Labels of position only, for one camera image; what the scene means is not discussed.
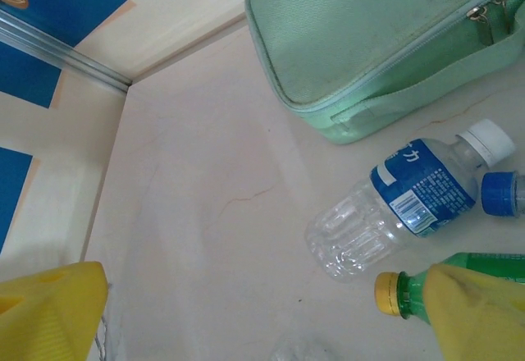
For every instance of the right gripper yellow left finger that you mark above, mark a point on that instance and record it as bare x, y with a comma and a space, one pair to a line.
49, 316

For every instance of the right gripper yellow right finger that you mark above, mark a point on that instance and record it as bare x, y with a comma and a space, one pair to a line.
480, 324

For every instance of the clear bottle blue cap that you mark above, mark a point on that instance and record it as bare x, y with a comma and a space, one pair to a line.
498, 193

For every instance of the Pocari bottle white cap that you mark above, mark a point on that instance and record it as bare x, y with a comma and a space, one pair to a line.
418, 188

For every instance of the green bottle yellow cap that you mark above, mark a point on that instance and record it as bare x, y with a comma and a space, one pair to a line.
412, 295

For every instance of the mint green zip pouch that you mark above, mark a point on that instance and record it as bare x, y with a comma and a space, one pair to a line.
348, 28

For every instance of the aluminium frame post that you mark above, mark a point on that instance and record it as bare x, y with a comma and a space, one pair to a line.
61, 53

